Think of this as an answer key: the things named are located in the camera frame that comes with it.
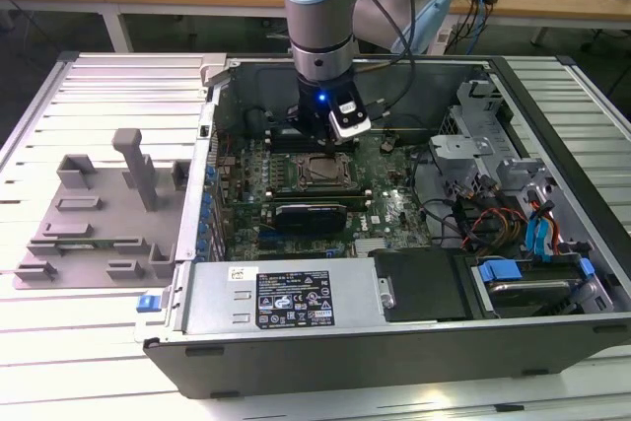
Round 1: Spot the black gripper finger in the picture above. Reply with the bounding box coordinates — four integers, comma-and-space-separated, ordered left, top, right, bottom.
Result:
289, 109, 339, 153

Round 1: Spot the CPU socket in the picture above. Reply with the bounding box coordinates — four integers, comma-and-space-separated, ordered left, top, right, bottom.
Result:
294, 152, 357, 191

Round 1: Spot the black graphics card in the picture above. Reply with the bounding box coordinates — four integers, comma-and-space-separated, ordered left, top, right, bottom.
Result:
272, 200, 348, 234

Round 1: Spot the green motherboard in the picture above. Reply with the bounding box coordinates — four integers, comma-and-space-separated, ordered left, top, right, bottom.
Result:
209, 130, 436, 263

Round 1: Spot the silver metal drive cage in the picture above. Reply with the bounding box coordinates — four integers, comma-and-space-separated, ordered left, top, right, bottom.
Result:
427, 69, 561, 225

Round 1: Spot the black power supply label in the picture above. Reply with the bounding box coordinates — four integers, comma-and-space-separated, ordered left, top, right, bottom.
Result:
255, 269, 337, 330

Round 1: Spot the black plastic shroud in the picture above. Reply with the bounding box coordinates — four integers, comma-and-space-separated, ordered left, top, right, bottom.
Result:
368, 247, 477, 323

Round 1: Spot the grey power supply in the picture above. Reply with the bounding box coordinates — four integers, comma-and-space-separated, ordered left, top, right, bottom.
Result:
181, 260, 390, 336

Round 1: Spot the grey parts rack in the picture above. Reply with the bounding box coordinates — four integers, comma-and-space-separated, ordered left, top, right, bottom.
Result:
10, 127, 193, 292

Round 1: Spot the black open PC case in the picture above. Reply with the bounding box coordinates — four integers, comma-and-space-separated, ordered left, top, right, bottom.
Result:
132, 52, 631, 400

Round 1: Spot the blue plastic case latch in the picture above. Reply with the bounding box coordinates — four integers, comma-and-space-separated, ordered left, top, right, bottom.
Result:
136, 294, 163, 315

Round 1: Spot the green RAM stick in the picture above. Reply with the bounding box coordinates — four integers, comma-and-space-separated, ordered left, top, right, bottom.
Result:
55, 240, 117, 250

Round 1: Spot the hard disk blue carrier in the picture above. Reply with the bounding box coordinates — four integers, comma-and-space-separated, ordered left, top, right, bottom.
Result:
472, 256, 596, 319

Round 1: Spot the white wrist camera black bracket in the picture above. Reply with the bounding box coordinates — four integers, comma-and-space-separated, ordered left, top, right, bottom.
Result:
327, 90, 373, 140

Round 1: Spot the orange yellow wire bundle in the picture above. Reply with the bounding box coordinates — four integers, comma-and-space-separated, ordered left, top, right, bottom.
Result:
460, 206, 526, 250

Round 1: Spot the blue flat data cable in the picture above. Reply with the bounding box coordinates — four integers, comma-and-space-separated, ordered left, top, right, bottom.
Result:
523, 198, 558, 264

